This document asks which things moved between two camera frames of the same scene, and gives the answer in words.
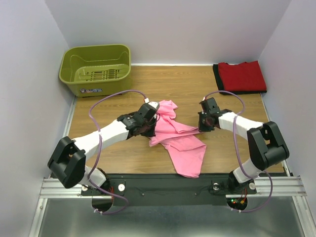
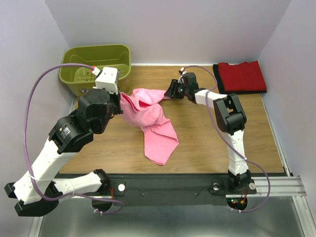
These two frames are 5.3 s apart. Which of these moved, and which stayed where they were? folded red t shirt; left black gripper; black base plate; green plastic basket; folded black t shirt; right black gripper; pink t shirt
Moved: pink t shirt; right black gripper; left black gripper
Stayed: folded black t shirt; green plastic basket; black base plate; folded red t shirt
